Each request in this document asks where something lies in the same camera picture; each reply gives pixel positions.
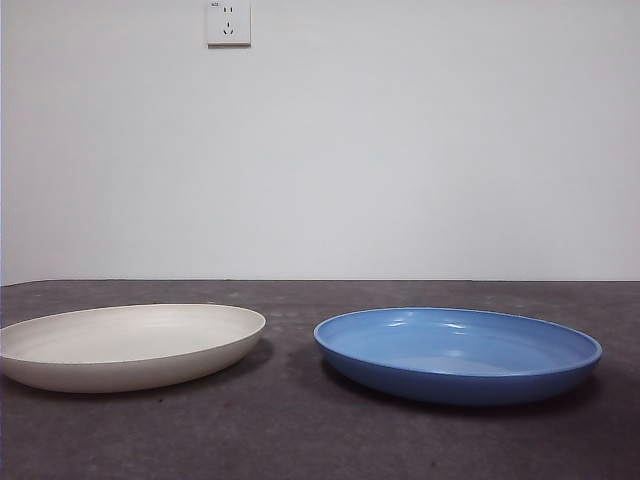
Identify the white round plate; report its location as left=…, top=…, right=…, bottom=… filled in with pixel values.
left=0, top=302, right=268, bottom=393

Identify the blue round plate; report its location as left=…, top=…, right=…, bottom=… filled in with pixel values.
left=313, top=306, right=604, bottom=406

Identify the white wall socket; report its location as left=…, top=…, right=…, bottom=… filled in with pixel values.
left=206, top=0, right=252, bottom=49

